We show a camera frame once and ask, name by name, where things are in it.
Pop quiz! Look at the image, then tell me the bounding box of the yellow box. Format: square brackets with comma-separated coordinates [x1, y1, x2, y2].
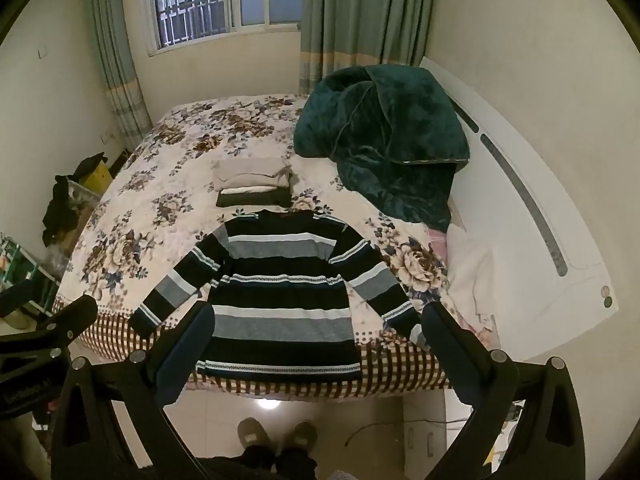
[79, 162, 113, 196]

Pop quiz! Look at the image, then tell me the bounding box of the black folded garment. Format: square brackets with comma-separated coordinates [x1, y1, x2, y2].
[216, 188, 292, 208]

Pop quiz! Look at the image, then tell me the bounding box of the beige folded garment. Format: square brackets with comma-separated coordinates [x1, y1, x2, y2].
[213, 157, 292, 191]

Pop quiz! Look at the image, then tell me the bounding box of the green curtain right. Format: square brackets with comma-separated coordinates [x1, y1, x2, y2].
[299, 0, 434, 93]

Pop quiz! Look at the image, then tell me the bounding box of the green curtain left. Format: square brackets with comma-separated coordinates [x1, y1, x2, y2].
[86, 0, 152, 151]

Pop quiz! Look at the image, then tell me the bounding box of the green curtain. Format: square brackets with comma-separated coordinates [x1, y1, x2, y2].
[86, 0, 152, 151]
[299, 0, 434, 93]

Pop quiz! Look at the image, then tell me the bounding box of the grey slipper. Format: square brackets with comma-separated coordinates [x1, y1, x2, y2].
[283, 420, 318, 454]
[238, 417, 273, 450]

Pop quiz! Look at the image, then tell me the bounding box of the white pillow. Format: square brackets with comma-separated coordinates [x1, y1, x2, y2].
[447, 223, 497, 334]

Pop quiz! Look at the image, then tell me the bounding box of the white bed headboard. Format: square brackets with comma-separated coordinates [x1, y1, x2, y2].
[421, 58, 617, 361]

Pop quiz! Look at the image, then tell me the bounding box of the black grey striped sweater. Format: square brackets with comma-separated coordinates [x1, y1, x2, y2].
[128, 210, 423, 382]

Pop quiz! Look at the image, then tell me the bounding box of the green white box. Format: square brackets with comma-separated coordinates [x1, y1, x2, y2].
[1, 234, 60, 321]

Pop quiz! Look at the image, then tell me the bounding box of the black clothes pile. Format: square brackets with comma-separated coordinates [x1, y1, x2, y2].
[42, 152, 107, 247]

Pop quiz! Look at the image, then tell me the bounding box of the floral bed blanket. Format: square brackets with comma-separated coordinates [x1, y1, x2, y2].
[53, 93, 497, 401]

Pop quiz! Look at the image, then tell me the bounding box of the right grey slipper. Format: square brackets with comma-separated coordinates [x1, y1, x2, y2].
[283, 420, 318, 454]

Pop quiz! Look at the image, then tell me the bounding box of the left grey slipper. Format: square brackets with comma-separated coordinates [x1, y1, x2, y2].
[238, 417, 273, 450]

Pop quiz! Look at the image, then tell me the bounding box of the dark green plush blanket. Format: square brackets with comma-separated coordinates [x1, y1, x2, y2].
[294, 64, 470, 232]

